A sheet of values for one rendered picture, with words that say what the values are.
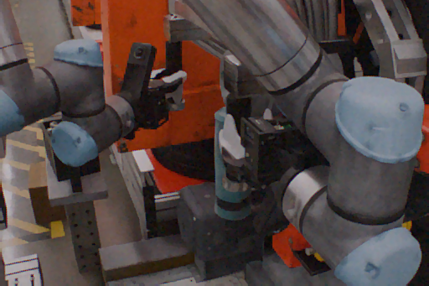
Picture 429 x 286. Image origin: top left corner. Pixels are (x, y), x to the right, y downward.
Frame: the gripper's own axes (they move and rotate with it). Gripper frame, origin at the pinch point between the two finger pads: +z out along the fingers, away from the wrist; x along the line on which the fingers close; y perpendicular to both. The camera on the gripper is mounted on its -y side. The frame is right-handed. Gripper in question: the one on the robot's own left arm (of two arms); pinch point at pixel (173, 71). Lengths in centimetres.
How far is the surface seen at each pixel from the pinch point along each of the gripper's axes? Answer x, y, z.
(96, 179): -31.0, 37.9, 6.1
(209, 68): -7.4, 9.7, 33.2
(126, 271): -26, 72, 7
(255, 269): 13, 68, 22
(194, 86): -10.6, 14.6, 29.9
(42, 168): -90, 65, 37
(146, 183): -29, 51, 29
